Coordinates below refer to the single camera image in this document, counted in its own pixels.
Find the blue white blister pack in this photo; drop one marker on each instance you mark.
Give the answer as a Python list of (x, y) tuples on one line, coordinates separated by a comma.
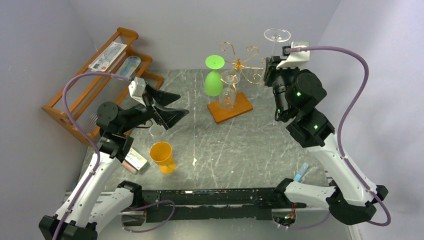
[(129, 66)]

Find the orange plastic wine glass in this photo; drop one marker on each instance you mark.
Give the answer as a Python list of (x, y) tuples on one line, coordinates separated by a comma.
[(162, 154)]

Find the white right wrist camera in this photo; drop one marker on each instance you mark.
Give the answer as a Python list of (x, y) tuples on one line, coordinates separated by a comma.
[(294, 59)]

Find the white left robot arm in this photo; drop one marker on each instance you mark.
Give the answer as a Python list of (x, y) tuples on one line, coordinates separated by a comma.
[(81, 217)]

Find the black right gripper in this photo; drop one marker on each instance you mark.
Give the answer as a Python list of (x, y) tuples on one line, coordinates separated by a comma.
[(271, 71)]

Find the clear wine glass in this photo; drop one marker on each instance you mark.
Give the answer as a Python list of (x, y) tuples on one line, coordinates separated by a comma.
[(227, 96)]

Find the tall clear flute glass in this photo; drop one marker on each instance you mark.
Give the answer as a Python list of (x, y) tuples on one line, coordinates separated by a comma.
[(276, 36)]

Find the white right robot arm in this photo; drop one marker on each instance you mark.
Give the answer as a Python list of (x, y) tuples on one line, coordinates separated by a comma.
[(352, 199)]

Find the clear glass tumbler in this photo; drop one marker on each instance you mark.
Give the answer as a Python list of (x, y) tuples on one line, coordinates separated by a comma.
[(157, 132)]

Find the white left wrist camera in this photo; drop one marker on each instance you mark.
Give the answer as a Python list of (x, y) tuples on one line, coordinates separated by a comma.
[(136, 89)]

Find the orange wooden shelf rack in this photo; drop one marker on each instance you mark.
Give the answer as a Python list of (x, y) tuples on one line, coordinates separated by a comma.
[(84, 96)]

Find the small printed cardboard box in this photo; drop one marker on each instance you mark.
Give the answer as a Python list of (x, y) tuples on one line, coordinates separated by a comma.
[(135, 163)]

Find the gold wire wine glass rack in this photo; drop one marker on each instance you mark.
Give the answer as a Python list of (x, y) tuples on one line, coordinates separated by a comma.
[(242, 105)]

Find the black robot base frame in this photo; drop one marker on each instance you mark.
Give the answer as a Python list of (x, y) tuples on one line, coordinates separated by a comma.
[(205, 204)]

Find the light blue tape piece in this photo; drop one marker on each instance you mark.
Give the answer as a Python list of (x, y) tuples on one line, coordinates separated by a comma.
[(299, 175)]

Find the green plastic wine glass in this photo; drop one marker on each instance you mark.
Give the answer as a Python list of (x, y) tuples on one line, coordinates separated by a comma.
[(213, 84)]

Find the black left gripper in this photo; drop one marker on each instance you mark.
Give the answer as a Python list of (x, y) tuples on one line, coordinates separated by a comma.
[(167, 117)]

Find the white printed package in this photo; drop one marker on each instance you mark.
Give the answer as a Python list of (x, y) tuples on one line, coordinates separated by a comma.
[(107, 57)]

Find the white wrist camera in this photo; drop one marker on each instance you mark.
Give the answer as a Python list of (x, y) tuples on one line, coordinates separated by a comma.
[(136, 89), (294, 59)]

